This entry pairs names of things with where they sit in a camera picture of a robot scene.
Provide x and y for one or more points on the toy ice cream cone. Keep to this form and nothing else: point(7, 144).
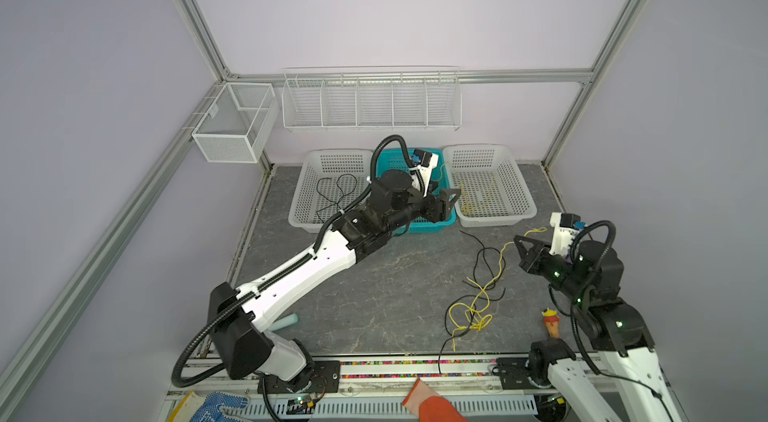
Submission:
point(551, 320)

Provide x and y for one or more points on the white mesh wall box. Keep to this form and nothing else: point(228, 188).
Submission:
point(238, 122)

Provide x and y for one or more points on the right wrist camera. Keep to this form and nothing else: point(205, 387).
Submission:
point(566, 226)

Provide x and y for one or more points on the white plastic basket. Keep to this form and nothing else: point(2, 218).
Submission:
point(494, 191)
point(330, 179)

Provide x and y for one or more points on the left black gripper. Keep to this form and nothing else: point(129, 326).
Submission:
point(438, 207)

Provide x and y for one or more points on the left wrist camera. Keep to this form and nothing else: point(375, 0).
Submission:
point(424, 163)

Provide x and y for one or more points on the right white plastic basket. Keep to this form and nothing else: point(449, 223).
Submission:
point(494, 191)

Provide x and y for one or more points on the orange red glove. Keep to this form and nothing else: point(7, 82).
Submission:
point(428, 406)

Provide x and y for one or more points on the teal plastic basket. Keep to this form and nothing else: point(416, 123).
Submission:
point(393, 159)

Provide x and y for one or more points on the white wire wall shelf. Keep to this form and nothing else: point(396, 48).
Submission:
point(372, 98)

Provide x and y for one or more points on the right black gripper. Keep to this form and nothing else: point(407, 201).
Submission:
point(530, 257)

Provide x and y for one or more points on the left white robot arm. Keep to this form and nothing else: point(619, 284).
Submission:
point(237, 337)

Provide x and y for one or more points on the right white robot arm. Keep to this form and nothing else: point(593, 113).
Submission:
point(612, 338)

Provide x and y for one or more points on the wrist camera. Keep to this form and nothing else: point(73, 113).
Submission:
point(424, 163)
point(566, 226)

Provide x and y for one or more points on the colourful bead strip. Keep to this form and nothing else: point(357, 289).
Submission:
point(417, 367)

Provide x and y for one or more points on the left white plastic basket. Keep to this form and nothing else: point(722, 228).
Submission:
point(330, 179)

